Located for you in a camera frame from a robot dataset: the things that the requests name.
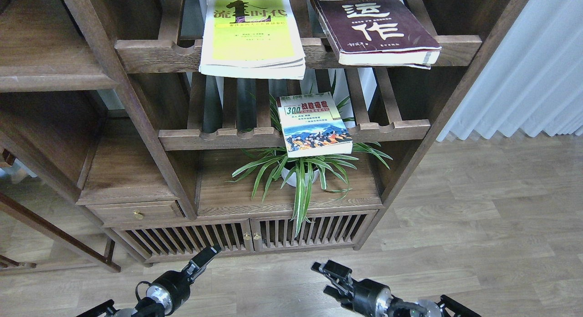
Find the dark wooden bookshelf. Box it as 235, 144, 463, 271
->
1, 0, 529, 266

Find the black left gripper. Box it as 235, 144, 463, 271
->
146, 245, 221, 314

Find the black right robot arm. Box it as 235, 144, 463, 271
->
312, 260, 478, 317

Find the brass drawer knob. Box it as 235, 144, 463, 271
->
133, 210, 144, 220

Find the yellow green paperback book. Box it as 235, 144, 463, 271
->
199, 0, 306, 80

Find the dark maroon thick book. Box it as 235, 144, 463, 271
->
310, 0, 441, 68

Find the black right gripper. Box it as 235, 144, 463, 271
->
312, 260, 392, 317

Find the green spider plant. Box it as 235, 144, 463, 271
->
231, 89, 390, 236

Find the white plant pot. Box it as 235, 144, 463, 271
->
281, 163, 320, 188

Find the white green illustrated book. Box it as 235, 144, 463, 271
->
276, 92, 353, 158

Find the white pleated curtain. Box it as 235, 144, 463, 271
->
437, 0, 583, 141

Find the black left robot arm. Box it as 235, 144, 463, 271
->
79, 244, 221, 317

